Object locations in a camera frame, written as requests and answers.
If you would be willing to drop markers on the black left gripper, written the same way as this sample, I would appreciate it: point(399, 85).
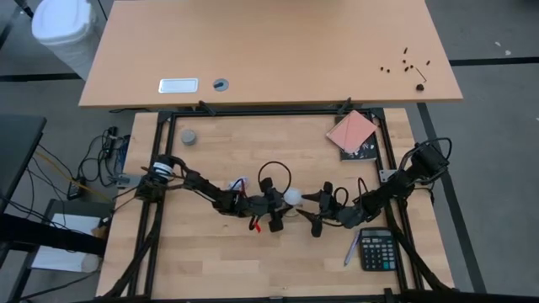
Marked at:
point(259, 206)

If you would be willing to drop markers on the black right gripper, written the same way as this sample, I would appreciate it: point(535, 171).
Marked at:
point(349, 216)

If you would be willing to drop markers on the white lightbulb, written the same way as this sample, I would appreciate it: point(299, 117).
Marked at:
point(292, 196)

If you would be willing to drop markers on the metal lamp socket base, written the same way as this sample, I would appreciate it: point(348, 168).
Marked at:
point(297, 211)

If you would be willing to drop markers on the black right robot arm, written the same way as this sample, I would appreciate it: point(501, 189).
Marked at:
point(400, 181)

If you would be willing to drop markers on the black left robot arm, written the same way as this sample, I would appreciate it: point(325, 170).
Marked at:
point(202, 187)

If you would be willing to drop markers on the purple pen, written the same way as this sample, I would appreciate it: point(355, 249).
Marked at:
point(350, 250)

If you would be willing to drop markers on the black calculator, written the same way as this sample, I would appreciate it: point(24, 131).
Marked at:
point(378, 250)

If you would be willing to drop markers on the small grey round cap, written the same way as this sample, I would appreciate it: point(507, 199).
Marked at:
point(188, 137)

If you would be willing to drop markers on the small black knob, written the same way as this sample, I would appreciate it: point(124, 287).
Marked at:
point(419, 87)

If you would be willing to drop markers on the beige wooden desk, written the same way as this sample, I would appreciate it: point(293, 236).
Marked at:
point(273, 42)

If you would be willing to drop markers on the black allen key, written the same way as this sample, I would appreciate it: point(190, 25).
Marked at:
point(421, 75)

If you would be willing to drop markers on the black power adapter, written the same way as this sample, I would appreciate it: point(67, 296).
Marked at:
point(76, 189)

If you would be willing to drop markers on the white floor box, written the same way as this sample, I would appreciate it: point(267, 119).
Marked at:
point(63, 244)

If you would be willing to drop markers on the black side desk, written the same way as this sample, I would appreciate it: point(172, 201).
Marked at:
point(17, 143)

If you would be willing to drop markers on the white trash bin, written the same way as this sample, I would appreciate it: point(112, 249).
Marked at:
point(63, 25)

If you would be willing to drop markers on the black aluminium table frame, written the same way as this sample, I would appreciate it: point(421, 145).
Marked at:
point(162, 126)

